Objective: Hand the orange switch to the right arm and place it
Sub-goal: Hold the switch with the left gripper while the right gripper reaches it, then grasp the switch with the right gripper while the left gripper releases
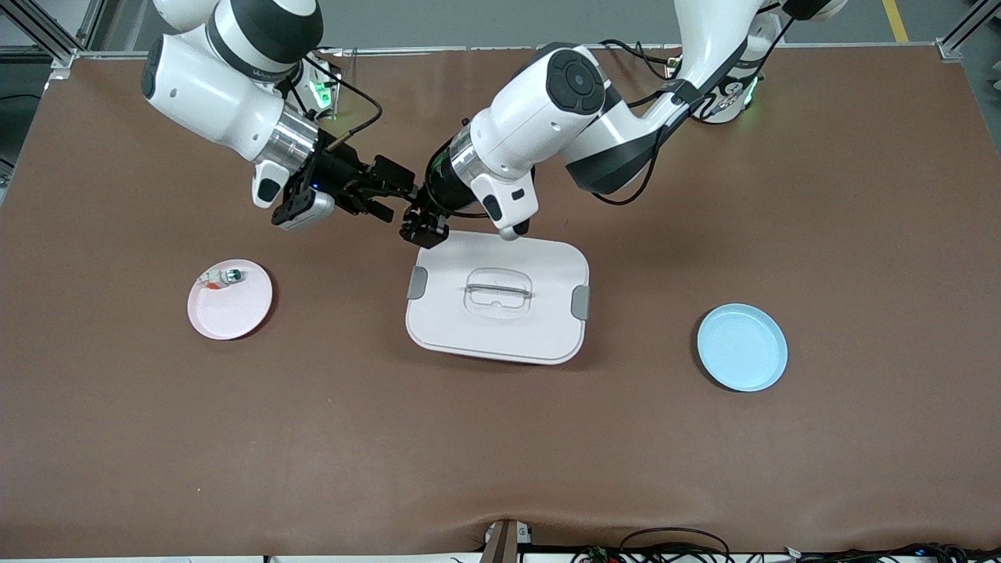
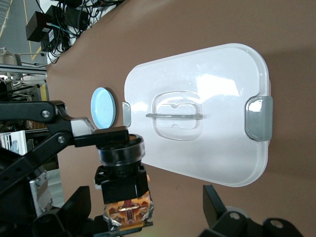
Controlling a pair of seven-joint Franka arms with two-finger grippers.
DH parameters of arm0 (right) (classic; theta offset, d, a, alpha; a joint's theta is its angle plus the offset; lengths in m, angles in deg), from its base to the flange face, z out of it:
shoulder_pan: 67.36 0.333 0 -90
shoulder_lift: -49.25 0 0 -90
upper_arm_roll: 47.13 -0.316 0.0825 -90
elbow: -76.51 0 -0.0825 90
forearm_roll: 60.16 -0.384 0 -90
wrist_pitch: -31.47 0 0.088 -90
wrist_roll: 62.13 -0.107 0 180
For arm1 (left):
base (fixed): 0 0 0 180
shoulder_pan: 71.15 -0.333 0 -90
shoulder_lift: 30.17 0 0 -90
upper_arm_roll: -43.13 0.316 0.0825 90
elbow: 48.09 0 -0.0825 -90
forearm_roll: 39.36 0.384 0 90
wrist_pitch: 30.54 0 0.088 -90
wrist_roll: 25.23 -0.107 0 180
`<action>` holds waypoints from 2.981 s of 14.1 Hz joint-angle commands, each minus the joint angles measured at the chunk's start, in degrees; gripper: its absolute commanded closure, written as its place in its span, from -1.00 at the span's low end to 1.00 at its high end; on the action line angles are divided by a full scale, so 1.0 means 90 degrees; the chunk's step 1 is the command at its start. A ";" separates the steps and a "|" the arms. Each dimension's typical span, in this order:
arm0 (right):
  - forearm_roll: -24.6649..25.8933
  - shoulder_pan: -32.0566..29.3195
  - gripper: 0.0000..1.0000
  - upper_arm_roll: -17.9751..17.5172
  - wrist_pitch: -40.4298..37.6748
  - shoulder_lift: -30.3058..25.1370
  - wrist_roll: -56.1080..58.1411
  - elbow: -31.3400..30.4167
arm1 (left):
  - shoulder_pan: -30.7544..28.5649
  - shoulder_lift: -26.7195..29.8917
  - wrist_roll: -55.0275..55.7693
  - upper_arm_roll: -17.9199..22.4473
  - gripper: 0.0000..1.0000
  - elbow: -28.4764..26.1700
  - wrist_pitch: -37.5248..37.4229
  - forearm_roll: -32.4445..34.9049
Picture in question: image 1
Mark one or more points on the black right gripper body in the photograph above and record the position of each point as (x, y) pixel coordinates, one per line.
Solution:
(336, 170)

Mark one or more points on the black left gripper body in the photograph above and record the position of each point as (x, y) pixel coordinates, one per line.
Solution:
(440, 190)

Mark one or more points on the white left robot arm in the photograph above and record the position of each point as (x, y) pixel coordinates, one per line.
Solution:
(547, 109)

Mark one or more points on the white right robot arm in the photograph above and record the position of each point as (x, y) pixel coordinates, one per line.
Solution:
(211, 94)

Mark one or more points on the grey box latch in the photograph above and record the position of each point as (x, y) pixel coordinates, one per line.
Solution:
(417, 282)
(580, 303)

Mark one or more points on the white lidded storage box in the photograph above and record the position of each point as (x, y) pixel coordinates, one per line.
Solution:
(500, 328)

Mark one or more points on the pink round plate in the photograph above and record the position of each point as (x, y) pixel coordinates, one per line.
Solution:
(231, 313)

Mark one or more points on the light blue round plate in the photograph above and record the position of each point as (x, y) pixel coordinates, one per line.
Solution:
(739, 348)

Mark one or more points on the aluminium frame profile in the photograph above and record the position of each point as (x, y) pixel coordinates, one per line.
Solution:
(55, 35)
(958, 39)

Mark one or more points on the brown table edge bracket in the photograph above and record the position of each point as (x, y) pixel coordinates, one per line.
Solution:
(502, 543)

